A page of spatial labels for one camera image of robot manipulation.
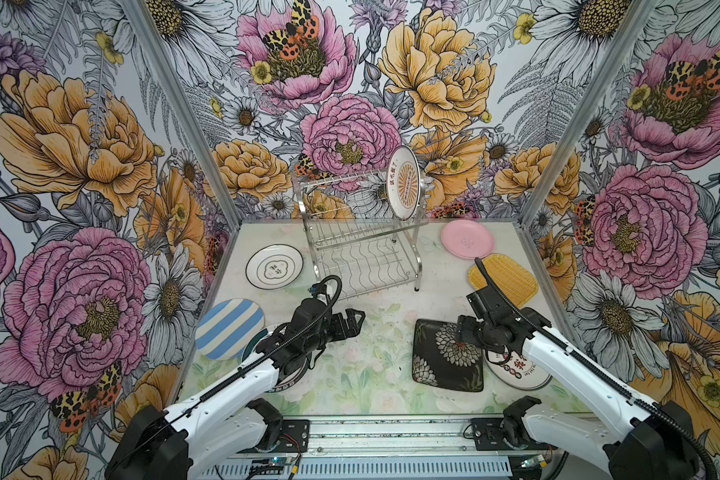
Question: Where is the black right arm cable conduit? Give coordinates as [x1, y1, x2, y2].
[473, 257, 719, 480]

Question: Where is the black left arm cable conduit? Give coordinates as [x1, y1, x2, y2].
[125, 274, 344, 445]

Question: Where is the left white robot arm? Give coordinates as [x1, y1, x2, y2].
[104, 298, 366, 479]

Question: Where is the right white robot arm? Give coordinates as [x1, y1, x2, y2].
[456, 285, 718, 479]

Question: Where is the black square floral plate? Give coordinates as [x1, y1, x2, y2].
[412, 319, 484, 393]

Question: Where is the blue white striped plate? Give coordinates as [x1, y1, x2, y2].
[195, 298, 265, 361]

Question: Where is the pink plastic plate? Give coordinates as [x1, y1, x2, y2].
[440, 219, 495, 260]

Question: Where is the yellow woven-pattern tray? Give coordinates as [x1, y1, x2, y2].
[482, 254, 539, 308]

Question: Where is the white plate black clover outline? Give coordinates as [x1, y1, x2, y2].
[245, 244, 304, 290]

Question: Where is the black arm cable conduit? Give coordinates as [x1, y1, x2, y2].
[125, 274, 344, 445]
[473, 257, 719, 480]

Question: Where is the white plate green red rim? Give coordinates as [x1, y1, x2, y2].
[241, 323, 312, 393]

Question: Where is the chrome two-tier dish rack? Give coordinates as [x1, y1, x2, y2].
[294, 169, 428, 298]

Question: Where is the white plate orange sunburst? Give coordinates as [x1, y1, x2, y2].
[386, 146, 421, 221]

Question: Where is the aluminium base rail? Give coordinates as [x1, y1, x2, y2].
[199, 411, 615, 479]

